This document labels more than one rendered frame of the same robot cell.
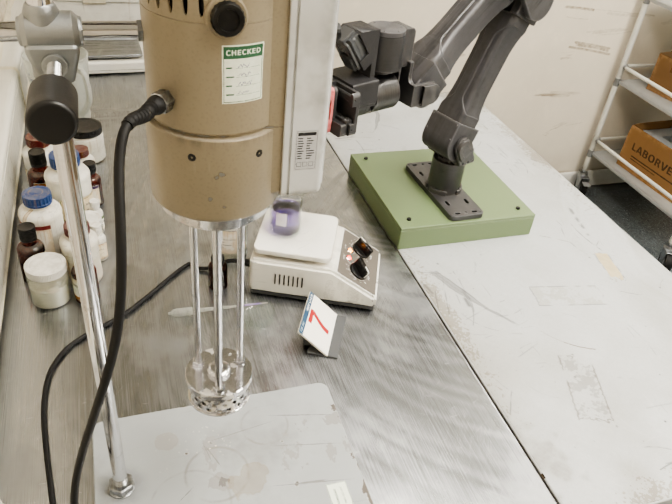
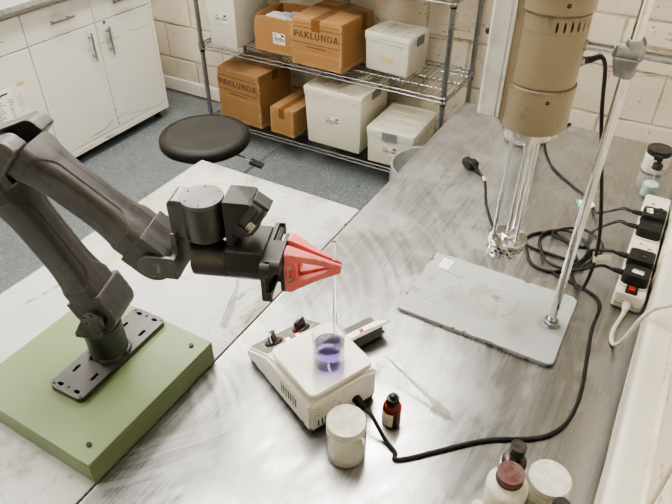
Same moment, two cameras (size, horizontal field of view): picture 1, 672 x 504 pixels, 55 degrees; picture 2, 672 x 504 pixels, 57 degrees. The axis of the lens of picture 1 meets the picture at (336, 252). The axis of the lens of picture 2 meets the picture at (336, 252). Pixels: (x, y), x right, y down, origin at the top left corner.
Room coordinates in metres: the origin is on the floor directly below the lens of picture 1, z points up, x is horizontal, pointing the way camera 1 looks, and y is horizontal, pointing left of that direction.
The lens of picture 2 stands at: (1.23, 0.60, 1.72)
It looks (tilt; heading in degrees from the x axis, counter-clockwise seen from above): 38 degrees down; 232
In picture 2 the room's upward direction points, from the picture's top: straight up
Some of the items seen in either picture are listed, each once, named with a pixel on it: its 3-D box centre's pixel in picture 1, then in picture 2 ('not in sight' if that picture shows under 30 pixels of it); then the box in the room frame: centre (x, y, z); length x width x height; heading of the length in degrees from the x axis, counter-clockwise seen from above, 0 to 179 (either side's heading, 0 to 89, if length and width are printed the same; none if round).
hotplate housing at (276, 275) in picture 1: (311, 258); (312, 366); (0.83, 0.04, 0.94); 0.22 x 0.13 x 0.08; 88
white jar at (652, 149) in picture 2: not in sight; (657, 159); (-0.28, 0.02, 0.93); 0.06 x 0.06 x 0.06
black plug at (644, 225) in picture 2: not in sight; (644, 228); (0.05, 0.17, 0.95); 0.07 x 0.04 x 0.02; 112
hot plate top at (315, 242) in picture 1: (297, 234); (321, 357); (0.83, 0.06, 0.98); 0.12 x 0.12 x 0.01; 88
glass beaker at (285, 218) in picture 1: (285, 209); (327, 348); (0.84, 0.09, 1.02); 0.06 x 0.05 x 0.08; 19
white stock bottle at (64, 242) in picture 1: (80, 251); (504, 493); (0.77, 0.39, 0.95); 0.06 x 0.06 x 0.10
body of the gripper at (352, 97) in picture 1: (345, 98); (256, 259); (0.90, 0.01, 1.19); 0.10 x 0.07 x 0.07; 43
